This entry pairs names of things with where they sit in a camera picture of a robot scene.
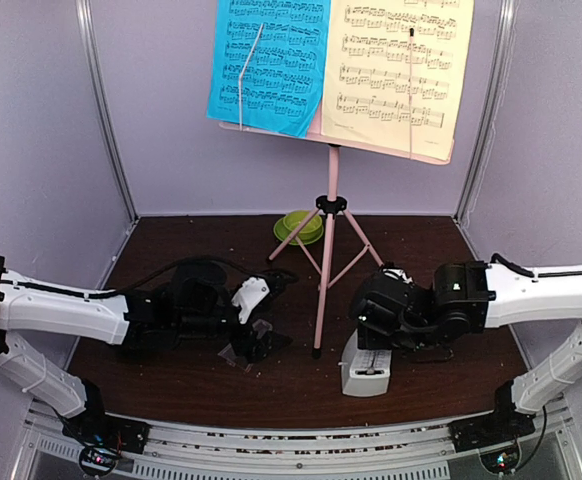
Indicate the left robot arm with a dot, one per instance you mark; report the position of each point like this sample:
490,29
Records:
206,298

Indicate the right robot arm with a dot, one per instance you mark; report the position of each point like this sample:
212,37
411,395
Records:
393,313

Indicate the grey metronome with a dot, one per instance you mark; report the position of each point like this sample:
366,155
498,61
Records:
364,373

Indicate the yellow paper sheet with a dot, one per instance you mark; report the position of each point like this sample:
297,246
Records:
394,75

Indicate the right frame post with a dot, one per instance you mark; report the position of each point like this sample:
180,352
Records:
496,87

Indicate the green bowl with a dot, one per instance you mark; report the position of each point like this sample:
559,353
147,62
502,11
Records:
310,231

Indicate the frame post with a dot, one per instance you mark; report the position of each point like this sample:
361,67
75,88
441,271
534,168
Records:
496,87
90,47

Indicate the left frame post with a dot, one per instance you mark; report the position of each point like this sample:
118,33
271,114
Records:
90,47

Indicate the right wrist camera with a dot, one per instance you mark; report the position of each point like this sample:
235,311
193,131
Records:
397,274

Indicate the blue sheet music paper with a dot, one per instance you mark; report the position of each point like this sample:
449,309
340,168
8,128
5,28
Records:
269,64

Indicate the pink music stand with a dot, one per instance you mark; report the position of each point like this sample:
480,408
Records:
332,205

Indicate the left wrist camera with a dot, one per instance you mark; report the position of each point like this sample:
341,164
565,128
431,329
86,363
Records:
257,289

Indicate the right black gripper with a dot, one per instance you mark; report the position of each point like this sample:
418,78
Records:
370,340

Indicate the clear metronome front cover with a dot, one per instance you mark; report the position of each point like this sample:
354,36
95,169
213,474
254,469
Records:
245,358

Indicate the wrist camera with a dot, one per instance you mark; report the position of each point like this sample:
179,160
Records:
257,289
397,274

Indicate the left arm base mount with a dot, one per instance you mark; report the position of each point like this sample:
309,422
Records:
105,443

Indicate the aluminium front rail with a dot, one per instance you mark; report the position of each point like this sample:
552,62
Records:
416,450

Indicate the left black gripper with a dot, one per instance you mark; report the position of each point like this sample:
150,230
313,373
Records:
262,347

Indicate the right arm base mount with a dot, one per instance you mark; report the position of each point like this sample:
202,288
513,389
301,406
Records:
495,437

